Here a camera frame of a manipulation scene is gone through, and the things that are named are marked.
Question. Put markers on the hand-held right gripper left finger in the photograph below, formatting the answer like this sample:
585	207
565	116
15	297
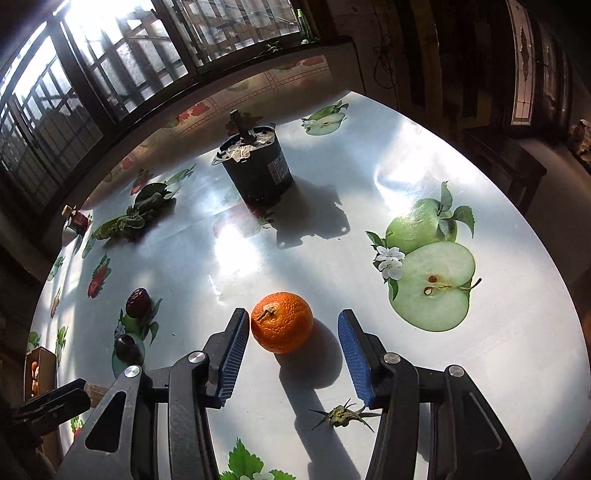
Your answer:
233	355

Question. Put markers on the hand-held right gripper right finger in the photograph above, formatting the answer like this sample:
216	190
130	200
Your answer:
353	355

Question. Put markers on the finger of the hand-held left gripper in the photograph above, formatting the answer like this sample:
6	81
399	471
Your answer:
51	392
57	413

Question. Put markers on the cardboard box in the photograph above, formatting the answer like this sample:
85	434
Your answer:
39	369

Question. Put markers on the small orange mandarin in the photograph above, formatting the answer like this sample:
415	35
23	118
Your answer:
281	321

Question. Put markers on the dried green fruit calyx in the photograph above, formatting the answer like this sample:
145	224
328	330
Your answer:
344	415

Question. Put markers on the dark purple plum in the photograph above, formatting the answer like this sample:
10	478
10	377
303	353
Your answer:
127	349

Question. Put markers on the small dark red date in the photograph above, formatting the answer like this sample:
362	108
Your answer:
137	302

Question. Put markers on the fruit printed tablecloth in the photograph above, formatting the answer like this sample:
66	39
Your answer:
332	221

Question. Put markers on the green leafy vegetable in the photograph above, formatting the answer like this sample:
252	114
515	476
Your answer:
131	221

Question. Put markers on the small dark jar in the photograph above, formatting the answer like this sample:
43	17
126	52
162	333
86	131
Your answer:
76	222

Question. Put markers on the black cylindrical motor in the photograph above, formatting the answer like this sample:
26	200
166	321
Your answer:
256	168

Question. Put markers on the dark wooden bench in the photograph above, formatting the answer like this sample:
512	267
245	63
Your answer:
505	159

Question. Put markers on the framed decorative glass panel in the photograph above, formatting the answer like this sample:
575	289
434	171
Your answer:
524	69

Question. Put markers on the window with dark frame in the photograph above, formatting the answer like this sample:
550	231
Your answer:
115	69

